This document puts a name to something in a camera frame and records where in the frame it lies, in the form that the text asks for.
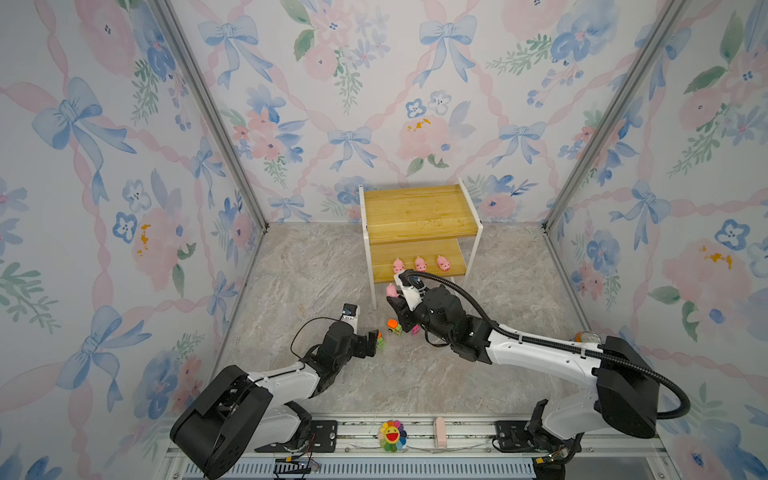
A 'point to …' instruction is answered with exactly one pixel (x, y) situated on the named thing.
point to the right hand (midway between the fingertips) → (391, 293)
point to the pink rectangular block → (441, 432)
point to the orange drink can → (587, 337)
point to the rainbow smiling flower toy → (392, 436)
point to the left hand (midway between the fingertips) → (365, 327)
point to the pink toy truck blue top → (415, 330)
